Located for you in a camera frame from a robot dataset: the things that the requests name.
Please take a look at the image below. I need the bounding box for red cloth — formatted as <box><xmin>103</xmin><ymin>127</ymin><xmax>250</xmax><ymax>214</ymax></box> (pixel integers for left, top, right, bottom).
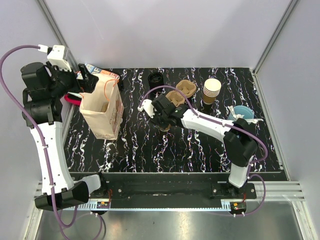
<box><xmin>64</xmin><ymin>93</ymin><xmax>82</xmax><ymax>107</ymax></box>

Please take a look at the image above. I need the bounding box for single paper coffee cup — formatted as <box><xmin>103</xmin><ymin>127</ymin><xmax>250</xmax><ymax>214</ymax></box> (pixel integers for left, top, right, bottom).
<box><xmin>159</xmin><ymin>124</ymin><xmax>171</xmax><ymax>132</ymax></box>

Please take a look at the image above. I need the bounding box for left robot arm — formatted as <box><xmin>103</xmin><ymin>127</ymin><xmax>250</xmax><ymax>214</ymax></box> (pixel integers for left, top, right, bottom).
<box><xmin>20</xmin><ymin>62</ymin><xmax>108</xmax><ymax>211</ymax></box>

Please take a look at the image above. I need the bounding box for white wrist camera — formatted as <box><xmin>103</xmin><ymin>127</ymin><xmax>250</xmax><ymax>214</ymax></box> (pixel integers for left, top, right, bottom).
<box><xmin>38</xmin><ymin>44</ymin><xmax>72</xmax><ymax>72</ymax></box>
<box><xmin>137</xmin><ymin>99</ymin><xmax>155</xmax><ymax>119</ymax></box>

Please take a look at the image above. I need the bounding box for paper takeout bag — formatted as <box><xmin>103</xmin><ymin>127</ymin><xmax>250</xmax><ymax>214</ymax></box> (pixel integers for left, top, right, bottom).
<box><xmin>79</xmin><ymin>74</ymin><xmax>124</xmax><ymax>140</ymax></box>

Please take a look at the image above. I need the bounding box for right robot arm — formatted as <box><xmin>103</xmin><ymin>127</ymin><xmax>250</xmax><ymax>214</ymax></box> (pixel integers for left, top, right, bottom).
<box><xmin>141</xmin><ymin>94</ymin><xmax>258</xmax><ymax>199</ymax></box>

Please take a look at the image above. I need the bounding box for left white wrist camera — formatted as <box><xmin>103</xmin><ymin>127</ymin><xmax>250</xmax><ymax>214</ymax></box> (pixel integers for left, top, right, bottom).
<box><xmin>38</xmin><ymin>44</ymin><xmax>72</xmax><ymax>72</ymax></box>

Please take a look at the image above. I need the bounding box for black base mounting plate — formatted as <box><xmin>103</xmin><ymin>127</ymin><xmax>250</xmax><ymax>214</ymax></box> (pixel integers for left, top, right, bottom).
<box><xmin>80</xmin><ymin>172</ymin><xmax>290</xmax><ymax>212</ymax></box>

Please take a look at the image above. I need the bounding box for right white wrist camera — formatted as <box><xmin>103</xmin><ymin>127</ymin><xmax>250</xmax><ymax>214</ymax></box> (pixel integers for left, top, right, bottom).
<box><xmin>137</xmin><ymin>99</ymin><xmax>155</xmax><ymax>119</ymax></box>

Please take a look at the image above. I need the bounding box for black coffee lid stack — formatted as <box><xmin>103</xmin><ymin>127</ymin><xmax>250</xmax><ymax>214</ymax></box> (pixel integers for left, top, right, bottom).
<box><xmin>147</xmin><ymin>72</ymin><xmax>164</xmax><ymax>90</ymax></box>

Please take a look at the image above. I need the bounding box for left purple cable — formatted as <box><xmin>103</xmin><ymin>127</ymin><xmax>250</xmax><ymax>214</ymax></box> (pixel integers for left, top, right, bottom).
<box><xmin>0</xmin><ymin>44</ymin><xmax>104</xmax><ymax>240</ymax></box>

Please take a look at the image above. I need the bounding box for paper cup stack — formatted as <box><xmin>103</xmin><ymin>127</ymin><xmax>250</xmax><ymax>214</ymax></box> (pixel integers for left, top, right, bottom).
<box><xmin>202</xmin><ymin>78</ymin><xmax>222</xmax><ymax>105</ymax></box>

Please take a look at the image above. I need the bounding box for blue plastic cup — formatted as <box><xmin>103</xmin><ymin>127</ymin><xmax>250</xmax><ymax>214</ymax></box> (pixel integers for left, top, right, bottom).
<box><xmin>227</xmin><ymin>105</ymin><xmax>254</xmax><ymax>121</ymax></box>

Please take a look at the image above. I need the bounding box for cardboard cup carrier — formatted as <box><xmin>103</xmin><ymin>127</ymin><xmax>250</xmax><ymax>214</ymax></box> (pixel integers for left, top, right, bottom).
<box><xmin>101</xmin><ymin>102</ymin><xmax>109</xmax><ymax>113</ymax></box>
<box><xmin>166</xmin><ymin>79</ymin><xmax>197</xmax><ymax>107</ymax></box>

